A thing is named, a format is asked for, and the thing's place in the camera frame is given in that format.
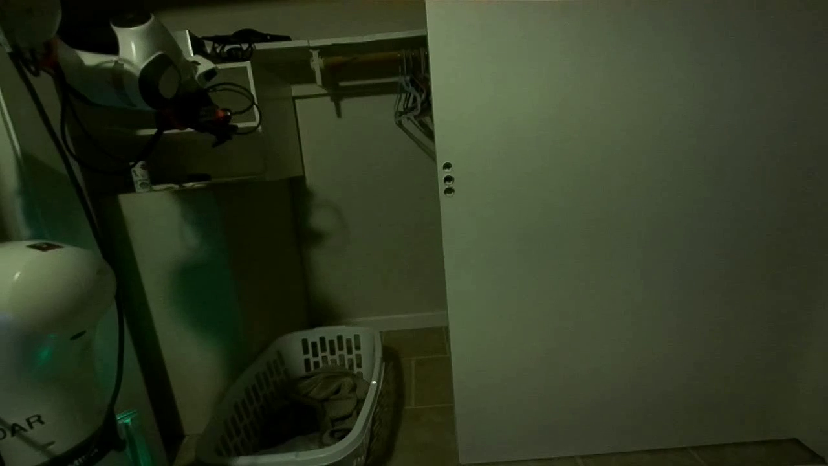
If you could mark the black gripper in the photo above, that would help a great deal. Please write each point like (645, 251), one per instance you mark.
(180, 103)

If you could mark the white sliding closet door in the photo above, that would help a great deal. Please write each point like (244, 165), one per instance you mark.
(635, 221)

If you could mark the closet hanging rod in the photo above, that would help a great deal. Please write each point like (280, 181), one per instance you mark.
(360, 86)

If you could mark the clothes in basket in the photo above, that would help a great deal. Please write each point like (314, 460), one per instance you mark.
(314, 412)

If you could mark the white plastic laundry basket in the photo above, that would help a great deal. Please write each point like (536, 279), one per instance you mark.
(235, 432)

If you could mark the black item on top shelf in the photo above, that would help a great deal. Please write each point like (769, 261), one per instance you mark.
(235, 47)

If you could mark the white shelf cabinet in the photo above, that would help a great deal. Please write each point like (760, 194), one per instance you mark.
(213, 239)

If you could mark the bunch of plastic hangers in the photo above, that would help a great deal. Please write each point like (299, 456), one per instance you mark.
(412, 106)

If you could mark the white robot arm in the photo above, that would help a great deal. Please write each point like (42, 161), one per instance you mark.
(56, 293)

